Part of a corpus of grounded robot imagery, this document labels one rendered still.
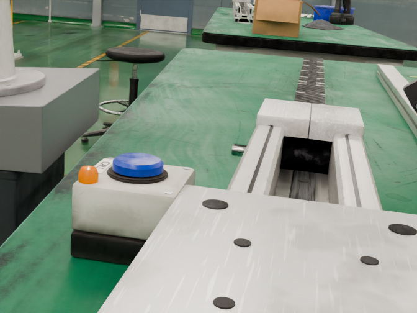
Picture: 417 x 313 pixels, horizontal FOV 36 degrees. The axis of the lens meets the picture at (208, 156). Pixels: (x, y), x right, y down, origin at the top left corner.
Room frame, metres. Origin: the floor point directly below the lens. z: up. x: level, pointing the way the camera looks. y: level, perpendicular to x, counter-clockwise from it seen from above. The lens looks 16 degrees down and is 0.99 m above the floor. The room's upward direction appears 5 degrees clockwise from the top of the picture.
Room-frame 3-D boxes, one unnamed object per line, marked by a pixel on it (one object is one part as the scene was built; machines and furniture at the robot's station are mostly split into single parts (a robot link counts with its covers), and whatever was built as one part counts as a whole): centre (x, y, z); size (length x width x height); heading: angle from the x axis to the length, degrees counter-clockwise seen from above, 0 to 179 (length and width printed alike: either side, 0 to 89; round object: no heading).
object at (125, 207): (0.48, 0.05, 0.81); 0.10 x 0.08 x 0.06; 82
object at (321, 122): (0.62, -0.09, 0.83); 0.12 x 0.09 x 0.10; 82
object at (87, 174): (0.45, 0.09, 0.85); 0.01 x 0.01 x 0.01
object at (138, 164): (0.48, 0.05, 0.84); 0.04 x 0.04 x 0.02
